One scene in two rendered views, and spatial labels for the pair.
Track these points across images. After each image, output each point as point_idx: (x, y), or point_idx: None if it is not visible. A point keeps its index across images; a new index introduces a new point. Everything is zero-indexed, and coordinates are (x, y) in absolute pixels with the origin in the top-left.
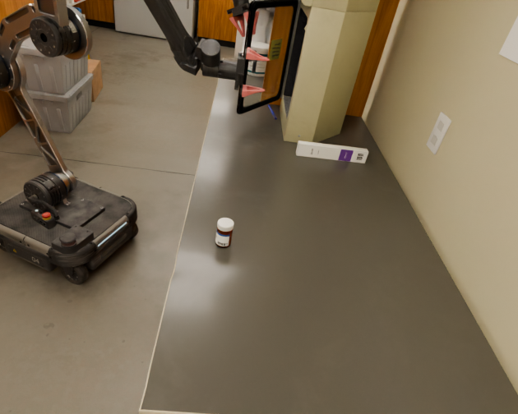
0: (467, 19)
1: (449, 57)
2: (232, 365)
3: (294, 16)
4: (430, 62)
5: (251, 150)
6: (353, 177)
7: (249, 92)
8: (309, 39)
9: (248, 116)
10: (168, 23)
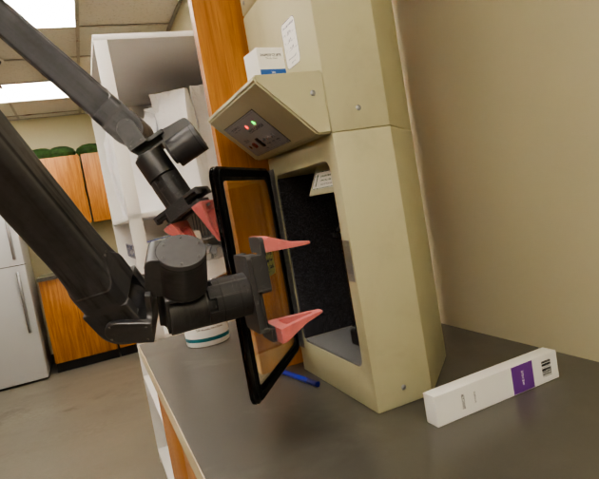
0: (593, 57)
1: (597, 124)
2: None
3: (272, 196)
4: (548, 159)
5: (343, 468)
6: (589, 410)
7: (296, 326)
8: (349, 189)
9: (264, 405)
10: (59, 223)
